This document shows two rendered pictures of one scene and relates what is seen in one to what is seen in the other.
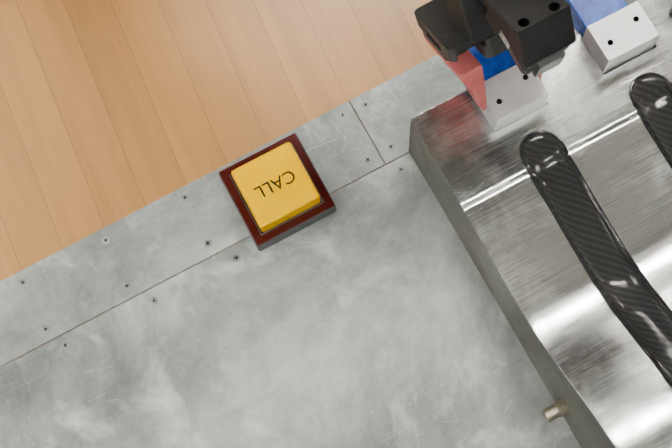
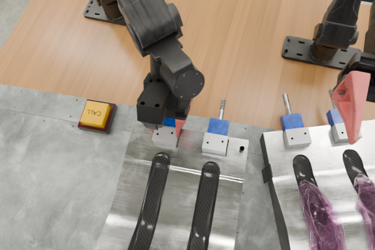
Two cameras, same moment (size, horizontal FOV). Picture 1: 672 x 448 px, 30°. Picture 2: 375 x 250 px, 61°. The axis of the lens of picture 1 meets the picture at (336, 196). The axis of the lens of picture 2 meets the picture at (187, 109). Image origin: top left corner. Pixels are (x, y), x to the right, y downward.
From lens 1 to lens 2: 0.55 m
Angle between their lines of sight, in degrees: 16
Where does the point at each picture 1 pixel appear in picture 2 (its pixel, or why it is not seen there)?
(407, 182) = not seen: hidden behind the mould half
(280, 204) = (90, 119)
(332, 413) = (54, 190)
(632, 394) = not seen: outside the picture
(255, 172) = (92, 105)
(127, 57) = (99, 54)
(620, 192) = (173, 193)
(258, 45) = (132, 74)
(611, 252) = (154, 210)
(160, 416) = (16, 152)
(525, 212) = (140, 175)
